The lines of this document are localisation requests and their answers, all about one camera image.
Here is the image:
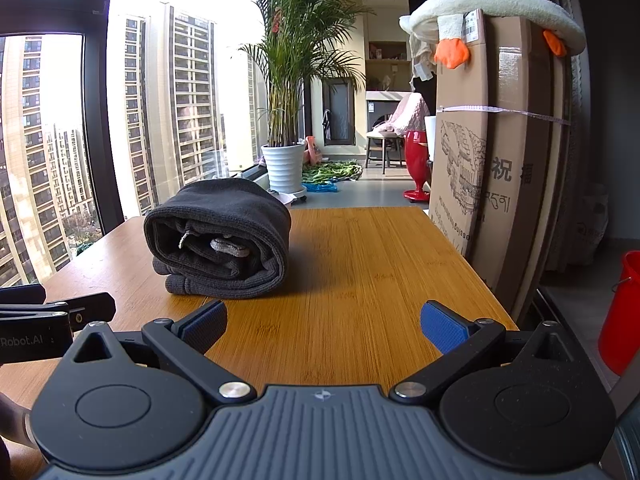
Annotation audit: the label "palm plant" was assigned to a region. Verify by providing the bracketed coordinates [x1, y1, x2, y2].
[239, 0, 375, 147]

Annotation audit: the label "white plush goose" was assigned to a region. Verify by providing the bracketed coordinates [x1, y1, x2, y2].
[399, 0, 587, 70]

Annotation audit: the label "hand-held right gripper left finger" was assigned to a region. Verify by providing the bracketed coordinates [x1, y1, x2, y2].
[59, 300, 257, 403]

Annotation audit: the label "red bucket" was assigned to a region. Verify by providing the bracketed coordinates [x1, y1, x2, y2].
[597, 251, 640, 377]

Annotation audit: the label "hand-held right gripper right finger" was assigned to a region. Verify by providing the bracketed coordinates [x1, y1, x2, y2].
[389, 300, 583, 403]

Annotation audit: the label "large cardboard box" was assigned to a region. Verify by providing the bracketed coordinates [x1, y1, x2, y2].
[428, 9, 574, 327]

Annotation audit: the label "dark framed door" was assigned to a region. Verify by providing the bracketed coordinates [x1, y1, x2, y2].
[322, 77, 357, 145]

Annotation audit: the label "dark grey sweatpants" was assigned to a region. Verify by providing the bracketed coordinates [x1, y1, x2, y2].
[144, 179, 292, 301]

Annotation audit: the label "wooden chair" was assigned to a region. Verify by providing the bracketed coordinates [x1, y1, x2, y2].
[365, 130, 405, 176]

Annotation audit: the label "pink blanket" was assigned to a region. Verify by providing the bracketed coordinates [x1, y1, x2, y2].
[387, 92, 431, 136]

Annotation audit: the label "white ribbed plant pot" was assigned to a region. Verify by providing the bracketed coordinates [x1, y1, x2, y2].
[261, 142, 306, 195]

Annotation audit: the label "green vegetables pile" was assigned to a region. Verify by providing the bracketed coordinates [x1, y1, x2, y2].
[302, 160, 362, 185]

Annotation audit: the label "beige cloth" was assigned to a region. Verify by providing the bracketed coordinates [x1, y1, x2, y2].
[410, 30, 441, 81]

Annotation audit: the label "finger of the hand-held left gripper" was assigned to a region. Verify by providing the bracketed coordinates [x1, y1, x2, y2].
[0, 292, 117, 333]
[0, 284, 47, 306]

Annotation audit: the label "white appliance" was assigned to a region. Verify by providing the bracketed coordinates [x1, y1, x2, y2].
[365, 91, 408, 133]

